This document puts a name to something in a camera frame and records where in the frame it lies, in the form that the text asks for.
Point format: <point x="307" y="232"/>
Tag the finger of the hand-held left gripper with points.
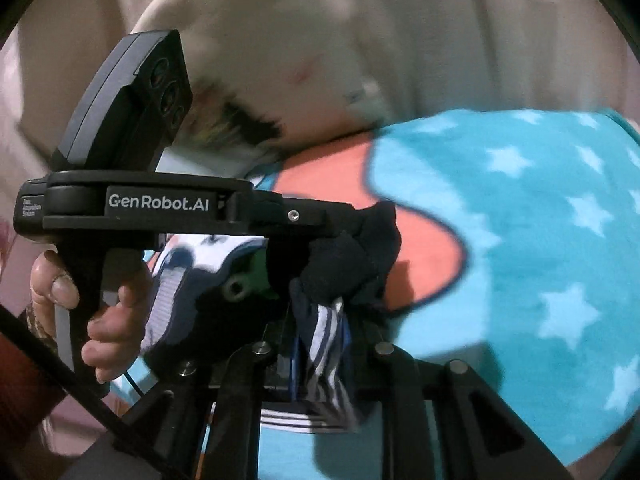
<point x="300" y="215"/>

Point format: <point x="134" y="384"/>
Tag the white pillow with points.
<point x="280" y="35"/>

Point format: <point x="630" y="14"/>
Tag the dark striped sock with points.
<point x="360" y="252"/>

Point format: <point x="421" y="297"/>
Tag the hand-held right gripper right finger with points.
<point x="374" y="377"/>

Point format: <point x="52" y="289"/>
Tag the person's left hand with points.
<point x="112" y="332"/>

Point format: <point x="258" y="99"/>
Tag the person's left forearm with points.
<point x="25" y="375"/>

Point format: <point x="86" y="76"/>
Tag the turquoise star printed blanket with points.
<point x="525" y="270"/>

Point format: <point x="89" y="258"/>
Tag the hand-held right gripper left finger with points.
<point x="294" y="366"/>

